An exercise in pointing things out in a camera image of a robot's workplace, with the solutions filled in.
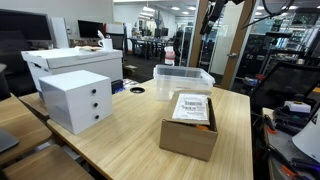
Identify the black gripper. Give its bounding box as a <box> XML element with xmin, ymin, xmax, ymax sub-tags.
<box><xmin>199</xmin><ymin>0</ymin><xmax>230</xmax><ymax>35</ymax></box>

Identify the brown cardboard box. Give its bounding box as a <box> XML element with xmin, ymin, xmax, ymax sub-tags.
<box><xmin>159</xmin><ymin>89</ymin><xmax>219</xmax><ymax>162</ymax></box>

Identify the small brown floor box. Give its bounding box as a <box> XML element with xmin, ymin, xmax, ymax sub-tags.
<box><xmin>123</xmin><ymin>64</ymin><xmax>139</xmax><ymax>79</ymax></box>

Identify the large white lidded box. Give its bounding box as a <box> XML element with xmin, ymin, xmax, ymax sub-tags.
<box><xmin>21</xmin><ymin>46</ymin><xmax>124</xmax><ymax>101</ymax></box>

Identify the clear plastic storage bin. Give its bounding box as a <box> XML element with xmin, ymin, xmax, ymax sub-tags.
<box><xmin>153</xmin><ymin>64</ymin><xmax>216</xmax><ymax>103</ymax></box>

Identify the black monitor with sticker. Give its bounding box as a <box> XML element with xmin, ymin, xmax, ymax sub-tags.
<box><xmin>250</xmin><ymin>61</ymin><xmax>320</xmax><ymax>116</ymax></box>

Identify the orange toy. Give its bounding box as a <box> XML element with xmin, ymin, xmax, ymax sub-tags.
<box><xmin>194</xmin><ymin>124</ymin><xmax>210</xmax><ymax>132</ymax></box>

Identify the white mug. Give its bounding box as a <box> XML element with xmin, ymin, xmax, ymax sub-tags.
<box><xmin>97</xmin><ymin>29</ymin><xmax>114</xmax><ymax>52</ymax></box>

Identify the dark blue item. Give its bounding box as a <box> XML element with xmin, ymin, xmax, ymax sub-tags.
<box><xmin>111</xmin><ymin>79</ymin><xmax>127</xmax><ymax>95</ymax></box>

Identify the black monitor beside clutter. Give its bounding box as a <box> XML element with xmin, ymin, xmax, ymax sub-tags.
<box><xmin>77</xmin><ymin>19</ymin><xmax>105</xmax><ymax>39</ymax></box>

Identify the white and yellow device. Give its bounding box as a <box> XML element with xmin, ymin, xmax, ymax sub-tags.
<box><xmin>283</xmin><ymin>100</ymin><xmax>312</xmax><ymax>114</ymax></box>

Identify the desk clutter pile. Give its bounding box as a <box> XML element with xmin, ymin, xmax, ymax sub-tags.
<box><xmin>69</xmin><ymin>38</ymin><xmax>101</xmax><ymax>48</ymax></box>

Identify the white tower panel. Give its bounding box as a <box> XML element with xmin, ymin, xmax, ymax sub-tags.
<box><xmin>49</xmin><ymin>17</ymin><xmax>70</xmax><ymax>49</ymax></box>

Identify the small white drawer cabinet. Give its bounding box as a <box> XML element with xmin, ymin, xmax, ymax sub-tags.
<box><xmin>38</xmin><ymin>69</ymin><xmax>114</xmax><ymax>135</ymax></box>

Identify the gray laptop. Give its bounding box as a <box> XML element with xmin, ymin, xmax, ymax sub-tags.
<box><xmin>0</xmin><ymin>128</ymin><xmax>20</xmax><ymax>154</ymax></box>

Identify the wooden door frame post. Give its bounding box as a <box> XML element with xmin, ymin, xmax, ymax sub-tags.
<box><xmin>219</xmin><ymin>0</ymin><xmax>256</xmax><ymax>91</ymax></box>
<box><xmin>188</xmin><ymin>0</ymin><xmax>210</xmax><ymax>68</ymax></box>

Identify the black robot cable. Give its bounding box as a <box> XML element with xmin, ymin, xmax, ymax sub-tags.
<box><xmin>239</xmin><ymin>0</ymin><xmax>298</xmax><ymax>30</ymax></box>

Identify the orange handled tool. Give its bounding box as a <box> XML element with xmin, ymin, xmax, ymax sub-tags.
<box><xmin>263</xmin><ymin>114</ymin><xmax>278</xmax><ymax>136</ymax></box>

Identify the wide black wall-side monitor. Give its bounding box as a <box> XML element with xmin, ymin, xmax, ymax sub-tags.
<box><xmin>0</xmin><ymin>9</ymin><xmax>53</xmax><ymax>43</ymax></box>

